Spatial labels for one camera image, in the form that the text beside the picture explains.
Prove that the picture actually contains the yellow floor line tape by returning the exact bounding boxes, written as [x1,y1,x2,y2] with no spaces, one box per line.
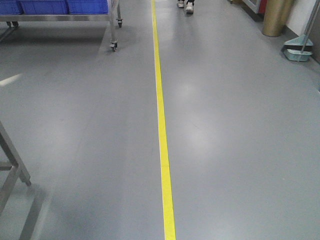
[151,0,177,240]

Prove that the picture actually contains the person in black trousers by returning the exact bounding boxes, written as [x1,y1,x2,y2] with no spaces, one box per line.
[177,0,195,15]

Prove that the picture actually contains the steel cart with casters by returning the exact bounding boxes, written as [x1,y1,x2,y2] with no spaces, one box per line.
[0,0,125,53]

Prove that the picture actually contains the near steel table leg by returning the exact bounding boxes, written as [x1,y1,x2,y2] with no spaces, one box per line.
[0,119,46,240]

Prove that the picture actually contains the gold cylindrical bin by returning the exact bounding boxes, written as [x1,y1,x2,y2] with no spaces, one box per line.
[262,0,294,37]

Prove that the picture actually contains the blue bins on cart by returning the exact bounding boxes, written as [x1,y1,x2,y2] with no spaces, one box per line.
[0,0,109,15]

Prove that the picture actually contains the grey dustpan with handle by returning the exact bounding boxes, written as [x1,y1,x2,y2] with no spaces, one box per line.
[282,0,320,63]

